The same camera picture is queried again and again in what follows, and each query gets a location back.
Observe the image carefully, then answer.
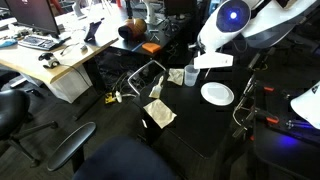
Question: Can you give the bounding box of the chrome table handle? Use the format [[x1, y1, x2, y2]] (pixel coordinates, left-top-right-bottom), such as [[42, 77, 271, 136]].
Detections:
[[127, 59, 167, 97]]

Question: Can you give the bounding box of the black perforated breadboard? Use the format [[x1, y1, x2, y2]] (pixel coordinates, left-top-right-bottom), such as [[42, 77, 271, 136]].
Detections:
[[253, 75, 320, 148]]

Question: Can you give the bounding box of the thin white cable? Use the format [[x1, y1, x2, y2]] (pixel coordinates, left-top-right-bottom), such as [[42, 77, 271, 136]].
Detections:
[[232, 75, 256, 128]]

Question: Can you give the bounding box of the white round plate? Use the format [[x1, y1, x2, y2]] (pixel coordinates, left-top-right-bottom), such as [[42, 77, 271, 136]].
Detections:
[[200, 81, 235, 107]]

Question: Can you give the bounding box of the yellow power plug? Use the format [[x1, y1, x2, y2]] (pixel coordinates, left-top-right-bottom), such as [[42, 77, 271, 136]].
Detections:
[[104, 93, 116, 105]]

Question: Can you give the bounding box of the wooden handled paintbrush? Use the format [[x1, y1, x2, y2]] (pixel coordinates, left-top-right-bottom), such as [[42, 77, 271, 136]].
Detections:
[[148, 75, 165, 99]]

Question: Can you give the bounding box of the tangle of floor cables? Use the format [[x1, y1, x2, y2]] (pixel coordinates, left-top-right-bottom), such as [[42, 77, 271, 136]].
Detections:
[[111, 69, 141, 101]]

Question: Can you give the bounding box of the light wooden desk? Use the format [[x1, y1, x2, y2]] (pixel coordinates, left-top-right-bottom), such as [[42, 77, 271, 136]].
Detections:
[[0, 3, 120, 85]]

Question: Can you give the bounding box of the black computer keyboard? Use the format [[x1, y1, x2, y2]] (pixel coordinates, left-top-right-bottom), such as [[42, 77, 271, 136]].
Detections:
[[18, 34, 65, 52]]

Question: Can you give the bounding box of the dark monitor on stand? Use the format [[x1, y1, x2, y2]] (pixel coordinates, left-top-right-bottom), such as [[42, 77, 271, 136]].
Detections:
[[163, 0, 188, 20]]

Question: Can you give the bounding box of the white stand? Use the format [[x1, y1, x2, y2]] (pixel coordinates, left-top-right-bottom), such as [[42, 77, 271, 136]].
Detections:
[[142, 0, 160, 25]]

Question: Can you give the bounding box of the black and white controller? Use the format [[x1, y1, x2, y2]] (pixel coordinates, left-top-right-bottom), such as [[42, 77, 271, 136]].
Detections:
[[37, 52, 61, 70]]

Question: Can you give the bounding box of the black clamp orange handle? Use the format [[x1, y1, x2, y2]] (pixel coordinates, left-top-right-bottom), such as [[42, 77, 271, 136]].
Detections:
[[246, 111, 281, 126], [253, 83, 276, 94]]

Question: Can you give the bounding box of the orange block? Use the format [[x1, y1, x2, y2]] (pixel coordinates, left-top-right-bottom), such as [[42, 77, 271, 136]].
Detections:
[[141, 42, 163, 55]]

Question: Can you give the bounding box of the black tablet stand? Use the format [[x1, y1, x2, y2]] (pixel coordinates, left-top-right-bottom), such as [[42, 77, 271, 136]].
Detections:
[[83, 19, 103, 43]]

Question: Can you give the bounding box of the black mesh office chair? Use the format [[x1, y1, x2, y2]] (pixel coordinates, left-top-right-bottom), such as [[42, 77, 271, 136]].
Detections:
[[0, 89, 58, 168]]

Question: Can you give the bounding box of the small blue object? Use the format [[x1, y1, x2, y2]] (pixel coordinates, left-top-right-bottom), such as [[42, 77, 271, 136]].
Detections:
[[0, 38, 18, 48]]

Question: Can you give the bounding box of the black side table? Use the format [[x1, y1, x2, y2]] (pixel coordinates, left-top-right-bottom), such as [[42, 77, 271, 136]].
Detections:
[[132, 64, 254, 159]]

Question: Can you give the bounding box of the white desk cabinet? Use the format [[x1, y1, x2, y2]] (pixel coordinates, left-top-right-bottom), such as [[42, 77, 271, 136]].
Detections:
[[49, 64, 93, 104]]

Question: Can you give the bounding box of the black and white marker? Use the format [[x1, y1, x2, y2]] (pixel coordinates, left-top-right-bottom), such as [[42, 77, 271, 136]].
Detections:
[[203, 67, 212, 81]]

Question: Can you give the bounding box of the clear plastic cup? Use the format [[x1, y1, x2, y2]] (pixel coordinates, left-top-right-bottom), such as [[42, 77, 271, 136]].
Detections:
[[183, 64, 200, 88]]

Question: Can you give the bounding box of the white power plug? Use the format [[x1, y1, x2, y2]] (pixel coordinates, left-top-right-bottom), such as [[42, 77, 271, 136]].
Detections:
[[114, 90, 124, 103]]

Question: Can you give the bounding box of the blue office chair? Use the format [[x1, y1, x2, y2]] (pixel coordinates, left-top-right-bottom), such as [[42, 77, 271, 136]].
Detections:
[[46, 121, 178, 180]]

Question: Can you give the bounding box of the black computer monitor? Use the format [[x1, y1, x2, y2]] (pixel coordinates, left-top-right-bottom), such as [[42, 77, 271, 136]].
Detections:
[[4, 0, 62, 36]]

